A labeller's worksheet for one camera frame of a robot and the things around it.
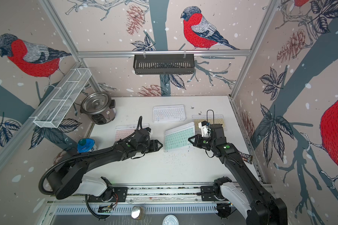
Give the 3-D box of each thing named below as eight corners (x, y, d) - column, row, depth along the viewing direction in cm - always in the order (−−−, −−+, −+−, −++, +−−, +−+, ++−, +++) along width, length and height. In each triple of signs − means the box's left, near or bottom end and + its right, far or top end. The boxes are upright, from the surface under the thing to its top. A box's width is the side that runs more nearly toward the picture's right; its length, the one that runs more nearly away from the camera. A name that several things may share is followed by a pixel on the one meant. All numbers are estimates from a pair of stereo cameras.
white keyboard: (152, 122, 106) (151, 120, 104) (153, 106, 116) (153, 104, 114) (185, 122, 106) (185, 120, 104) (184, 106, 116) (184, 104, 114)
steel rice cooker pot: (84, 127, 103) (70, 112, 89) (94, 107, 116) (82, 91, 102) (115, 127, 103) (105, 112, 89) (121, 107, 116) (114, 91, 102)
